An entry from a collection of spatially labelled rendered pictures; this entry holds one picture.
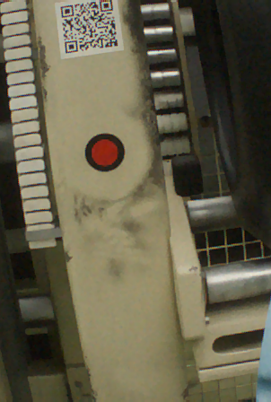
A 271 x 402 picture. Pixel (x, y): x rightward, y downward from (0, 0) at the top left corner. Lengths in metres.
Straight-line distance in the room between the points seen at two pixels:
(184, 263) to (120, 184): 0.14
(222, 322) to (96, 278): 0.18
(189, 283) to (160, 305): 0.14
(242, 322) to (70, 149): 0.29
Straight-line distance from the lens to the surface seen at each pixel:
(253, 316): 1.33
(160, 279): 1.40
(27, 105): 1.35
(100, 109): 1.34
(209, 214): 1.59
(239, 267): 1.33
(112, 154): 1.34
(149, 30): 1.72
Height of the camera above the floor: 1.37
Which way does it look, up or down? 16 degrees down
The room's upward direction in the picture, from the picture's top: 8 degrees counter-clockwise
